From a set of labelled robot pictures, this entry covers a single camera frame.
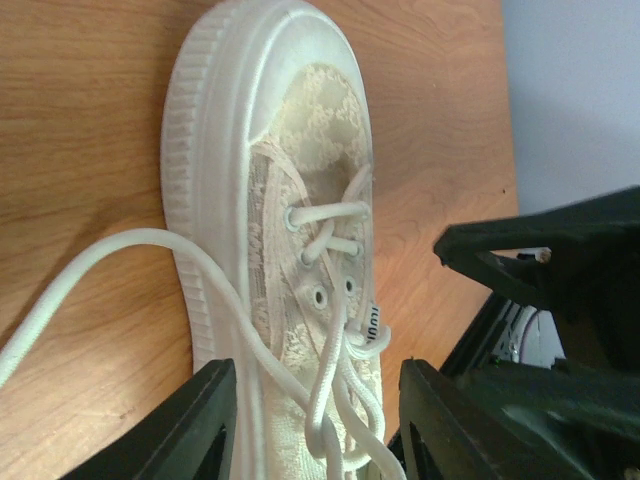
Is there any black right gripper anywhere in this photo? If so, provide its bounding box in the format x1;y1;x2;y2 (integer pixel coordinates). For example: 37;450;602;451
433;186;639;479

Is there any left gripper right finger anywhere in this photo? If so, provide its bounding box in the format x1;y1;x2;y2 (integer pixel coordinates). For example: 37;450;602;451
399;359;587;479

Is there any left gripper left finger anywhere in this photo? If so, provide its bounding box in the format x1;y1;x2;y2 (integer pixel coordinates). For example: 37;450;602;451
64;359;237;479

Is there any white shoelace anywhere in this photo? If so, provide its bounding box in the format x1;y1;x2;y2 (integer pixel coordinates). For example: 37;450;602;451
1;228;406;479

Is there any white lace sneaker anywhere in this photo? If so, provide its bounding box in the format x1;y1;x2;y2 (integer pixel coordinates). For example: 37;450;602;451
160;1;390;479

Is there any black right table rail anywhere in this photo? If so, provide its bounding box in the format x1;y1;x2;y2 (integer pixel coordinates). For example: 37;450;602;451
440;293;525;378

